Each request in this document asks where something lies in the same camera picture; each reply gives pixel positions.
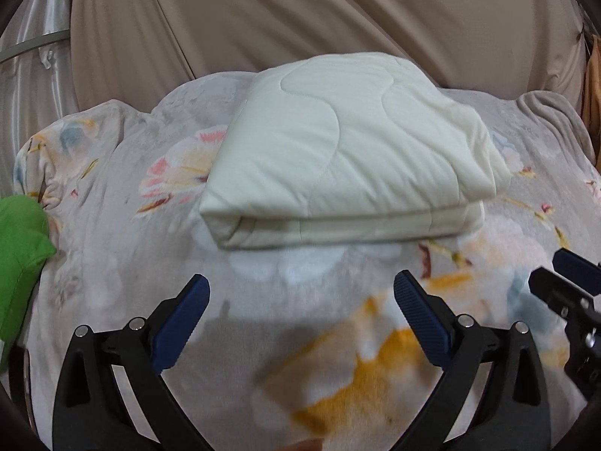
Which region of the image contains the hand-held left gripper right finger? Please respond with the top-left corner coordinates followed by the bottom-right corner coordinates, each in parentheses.
top-left (393, 270), bottom-right (551, 451)

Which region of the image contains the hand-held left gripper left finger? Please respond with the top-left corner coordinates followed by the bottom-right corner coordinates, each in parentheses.
top-left (51, 274), bottom-right (210, 451)

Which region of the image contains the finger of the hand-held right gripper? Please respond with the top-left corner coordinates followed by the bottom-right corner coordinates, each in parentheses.
top-left (528, 268), bottom-right (596, 315)
top-left (552, 248), bottom-right (601, 296)

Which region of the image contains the cream quilted blanket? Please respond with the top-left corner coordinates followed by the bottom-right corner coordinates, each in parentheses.
top-left (199, 49), bottom-right (512, 251)

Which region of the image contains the grey floral fleece blanket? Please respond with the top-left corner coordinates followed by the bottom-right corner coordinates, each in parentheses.
top-left (13, 73), bottom-right (597, 451)

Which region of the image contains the green cloth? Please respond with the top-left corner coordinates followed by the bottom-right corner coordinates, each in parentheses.
top-left (0, 195), bottom-right (58, 373)

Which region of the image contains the silver plastic sheet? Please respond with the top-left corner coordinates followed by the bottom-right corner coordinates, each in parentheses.
top-left (0, 0), bottom-right (82, 198)

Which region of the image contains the grey curved metal bar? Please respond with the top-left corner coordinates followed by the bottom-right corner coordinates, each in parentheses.
top-left (0, 29), bottom-right (71, 65)

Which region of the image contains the beige fabric curtain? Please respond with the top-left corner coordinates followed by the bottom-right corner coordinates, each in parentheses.
top-left (69, 0), bottom-right (589, 114)

